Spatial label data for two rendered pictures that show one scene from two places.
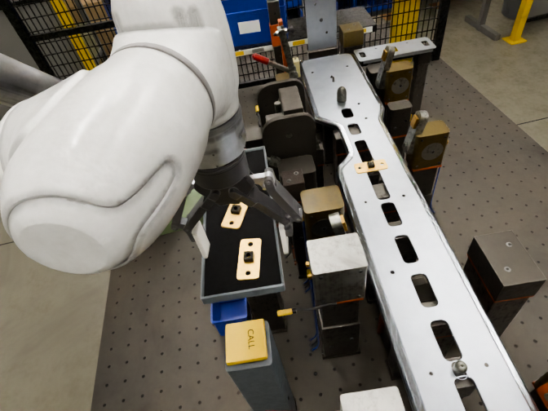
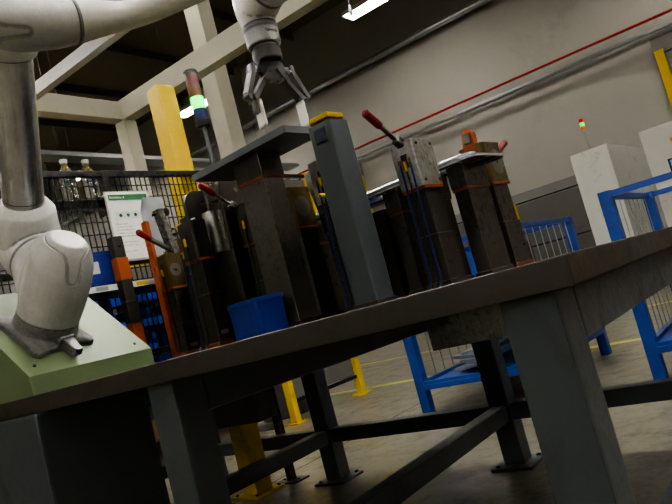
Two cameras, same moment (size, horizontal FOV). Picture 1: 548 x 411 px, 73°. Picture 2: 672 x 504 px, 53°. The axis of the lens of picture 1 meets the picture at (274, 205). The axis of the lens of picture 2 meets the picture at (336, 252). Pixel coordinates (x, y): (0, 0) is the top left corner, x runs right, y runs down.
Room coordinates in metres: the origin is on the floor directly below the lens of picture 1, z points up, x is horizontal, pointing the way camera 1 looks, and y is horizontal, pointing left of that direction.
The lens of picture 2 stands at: (-0.66, 1.35, 0.70)
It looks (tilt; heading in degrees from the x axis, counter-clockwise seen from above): 5 degrees up; 308
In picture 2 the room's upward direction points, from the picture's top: 15 degrees counter-clockwise
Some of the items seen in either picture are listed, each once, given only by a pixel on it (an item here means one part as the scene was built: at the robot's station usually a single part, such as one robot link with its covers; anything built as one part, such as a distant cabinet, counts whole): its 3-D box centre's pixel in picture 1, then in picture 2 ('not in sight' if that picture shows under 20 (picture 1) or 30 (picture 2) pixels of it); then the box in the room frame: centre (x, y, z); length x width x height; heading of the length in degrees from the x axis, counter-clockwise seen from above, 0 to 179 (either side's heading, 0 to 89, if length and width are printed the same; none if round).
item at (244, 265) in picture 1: (249, 257); not in sight; (0.38, 0.06, 1.17); 0.08 x 0.04 x 0.01; 170
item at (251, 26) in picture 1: (250, 20); (80, 275); (1.63, -0.06, 1.10); 0.30 x 0.17 x 0.13; 82
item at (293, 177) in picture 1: (299, 230); not in sight; (0.63, -0.06, 0.90); 0.05 x 0.05 x 0.40; 87
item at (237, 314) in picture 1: (232, 309); (258, 317); (0.52, 0.17, 0.75); 0.11 x 0.10 x 0.09; 177
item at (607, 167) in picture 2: not in sight; (628, 202); (1.93, -9.20, 1.22); 2.40 x 0.54 x 2.45; 89
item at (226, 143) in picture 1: (208, 131); (262, 38); (0.38, 0.06, 1.43); 0.09 x 0.09 x 0.06
